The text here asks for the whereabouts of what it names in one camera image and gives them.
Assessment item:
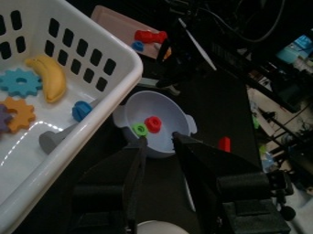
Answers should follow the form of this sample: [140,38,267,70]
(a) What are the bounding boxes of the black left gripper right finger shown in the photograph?
[171,132,263,234]

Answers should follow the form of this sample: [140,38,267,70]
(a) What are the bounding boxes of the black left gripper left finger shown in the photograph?
[78,136,150,234]

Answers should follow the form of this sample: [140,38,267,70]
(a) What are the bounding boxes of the grey toy screwdriver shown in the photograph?
[37,122,79,155]

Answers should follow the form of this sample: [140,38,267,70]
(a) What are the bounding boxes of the small red toy block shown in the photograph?
[218,136,233,154]

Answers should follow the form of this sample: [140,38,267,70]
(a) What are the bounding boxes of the white round object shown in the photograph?
[135,219,191,234]

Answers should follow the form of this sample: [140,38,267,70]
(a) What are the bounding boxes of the green toy nut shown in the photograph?
[131,122,150,137]

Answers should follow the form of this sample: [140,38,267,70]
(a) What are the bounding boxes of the light blue toy pot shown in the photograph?
[111,90,198,159]

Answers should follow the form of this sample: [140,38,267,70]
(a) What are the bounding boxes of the black caster wheel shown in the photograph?
[278,205,297,222]

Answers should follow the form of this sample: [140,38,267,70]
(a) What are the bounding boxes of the blue toy bolt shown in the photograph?
[71,100,95,122]

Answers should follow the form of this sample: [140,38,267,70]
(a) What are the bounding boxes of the orange toy gear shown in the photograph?
[0,96,36,133]

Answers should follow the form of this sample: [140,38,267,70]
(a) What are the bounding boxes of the purple toy gear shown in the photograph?
[0,103,15,133]

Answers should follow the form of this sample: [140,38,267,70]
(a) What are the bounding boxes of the white plastic basket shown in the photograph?
[0,0,144,234]

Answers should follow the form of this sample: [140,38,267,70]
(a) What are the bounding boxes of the yellow toy banana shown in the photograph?
[23,54,68,104]

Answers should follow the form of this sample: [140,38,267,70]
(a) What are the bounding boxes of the blue toy gear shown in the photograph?
[0,68,44,99]

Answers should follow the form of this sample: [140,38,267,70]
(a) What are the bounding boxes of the blue toy nut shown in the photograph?
[131,40,147,52]

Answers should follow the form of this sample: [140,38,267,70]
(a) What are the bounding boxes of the light blue bottle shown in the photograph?
[275,34,313,65]

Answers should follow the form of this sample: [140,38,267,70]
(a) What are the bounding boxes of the red toy dumbbell piece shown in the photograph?
[134,29,168,45]

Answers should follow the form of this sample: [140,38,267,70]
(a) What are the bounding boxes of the pink tray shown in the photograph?
[90,5,172,60]

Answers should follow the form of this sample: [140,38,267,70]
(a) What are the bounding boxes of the black hanging cable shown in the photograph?
[198,0,288,44]

